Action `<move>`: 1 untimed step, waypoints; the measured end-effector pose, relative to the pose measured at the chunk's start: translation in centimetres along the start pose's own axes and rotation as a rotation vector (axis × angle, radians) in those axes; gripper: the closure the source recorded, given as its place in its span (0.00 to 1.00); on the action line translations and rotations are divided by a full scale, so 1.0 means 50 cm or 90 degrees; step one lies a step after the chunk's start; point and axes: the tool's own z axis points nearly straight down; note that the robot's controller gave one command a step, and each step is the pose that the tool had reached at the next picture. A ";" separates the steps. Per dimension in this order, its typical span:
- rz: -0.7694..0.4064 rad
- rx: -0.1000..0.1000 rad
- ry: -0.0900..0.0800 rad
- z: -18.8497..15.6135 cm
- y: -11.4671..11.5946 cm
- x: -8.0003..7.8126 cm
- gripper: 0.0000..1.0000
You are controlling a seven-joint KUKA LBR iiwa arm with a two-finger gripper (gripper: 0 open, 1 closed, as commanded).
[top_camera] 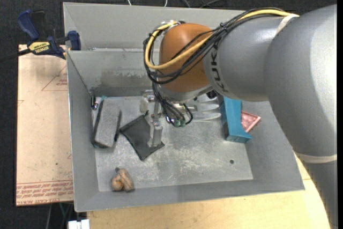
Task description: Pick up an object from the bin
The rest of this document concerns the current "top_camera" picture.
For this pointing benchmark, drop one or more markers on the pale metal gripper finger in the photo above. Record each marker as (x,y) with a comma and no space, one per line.
(156,134)
(144,106)

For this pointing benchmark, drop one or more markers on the black cloth pouch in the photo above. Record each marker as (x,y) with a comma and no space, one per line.
(136,136)

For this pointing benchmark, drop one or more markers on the grey sponge with black edge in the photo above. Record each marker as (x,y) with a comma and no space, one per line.
(105,123)

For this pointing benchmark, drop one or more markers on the grey metal bin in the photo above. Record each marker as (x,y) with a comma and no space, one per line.
(193,158)

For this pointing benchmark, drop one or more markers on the teal box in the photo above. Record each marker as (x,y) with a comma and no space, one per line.
(234,122)

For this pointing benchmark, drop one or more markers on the brown toy animal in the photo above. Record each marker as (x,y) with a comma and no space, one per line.
(122,180)

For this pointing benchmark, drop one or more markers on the pink square packet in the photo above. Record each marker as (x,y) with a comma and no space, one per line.
(250,120)

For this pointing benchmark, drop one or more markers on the brown cardboard board, red print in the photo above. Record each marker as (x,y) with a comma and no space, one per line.
(43,126)

